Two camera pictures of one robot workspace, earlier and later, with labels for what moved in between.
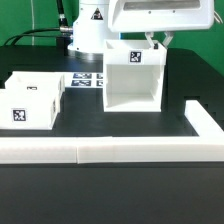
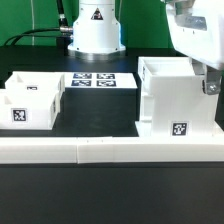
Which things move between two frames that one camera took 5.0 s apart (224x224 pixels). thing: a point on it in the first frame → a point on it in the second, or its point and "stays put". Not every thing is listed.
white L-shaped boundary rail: x=207 y=147 stays put
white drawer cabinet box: x=133 y=75 → x=172 y=100
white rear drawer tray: x=36 y=80 stays put
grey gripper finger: x=149 y=37 → x=212 y=84
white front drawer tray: x=29 y=109 stays put
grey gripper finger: x=168 y=38 → x=198 y=68
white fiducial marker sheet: x=83 y=79 stays put
